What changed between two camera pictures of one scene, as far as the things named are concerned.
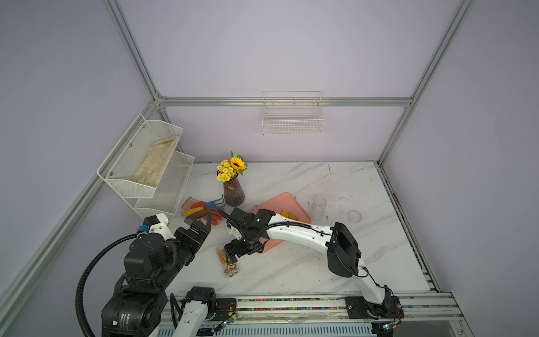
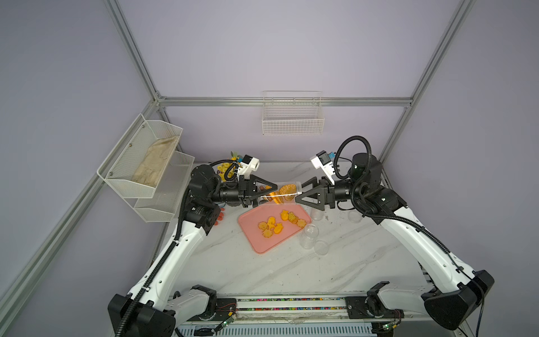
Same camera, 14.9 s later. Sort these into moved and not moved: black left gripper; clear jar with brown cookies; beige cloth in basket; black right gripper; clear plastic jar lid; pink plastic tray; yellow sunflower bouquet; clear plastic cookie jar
Moved: black left gripper; clear jar with brown cookies; black right gripper
Not moved: yellow sunflower bouquet; pink plastic tray; clear plastic jar lid; clear plastic cookie jar; beige cloth in basket
